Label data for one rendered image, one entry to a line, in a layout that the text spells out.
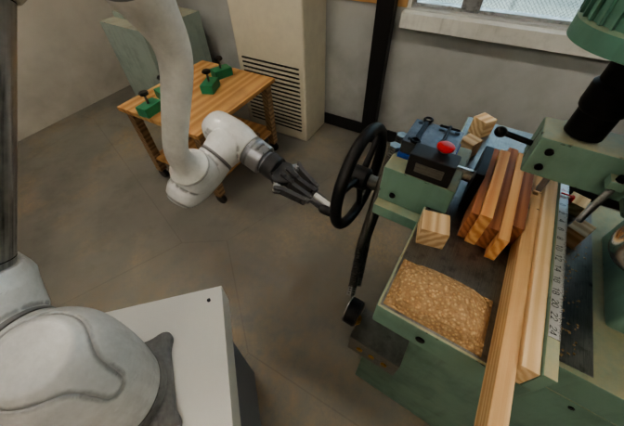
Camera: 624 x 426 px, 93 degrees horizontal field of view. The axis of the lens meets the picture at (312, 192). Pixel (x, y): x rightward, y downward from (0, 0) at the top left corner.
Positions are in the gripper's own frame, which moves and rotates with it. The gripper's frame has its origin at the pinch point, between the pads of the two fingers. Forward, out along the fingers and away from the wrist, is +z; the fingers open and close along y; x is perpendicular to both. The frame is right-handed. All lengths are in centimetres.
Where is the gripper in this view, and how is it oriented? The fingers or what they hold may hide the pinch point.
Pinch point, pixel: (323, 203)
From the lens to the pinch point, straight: 82.7
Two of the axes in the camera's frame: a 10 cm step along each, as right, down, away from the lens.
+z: 8.0, 5.9, -1.0
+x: -2.7, 5.1, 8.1
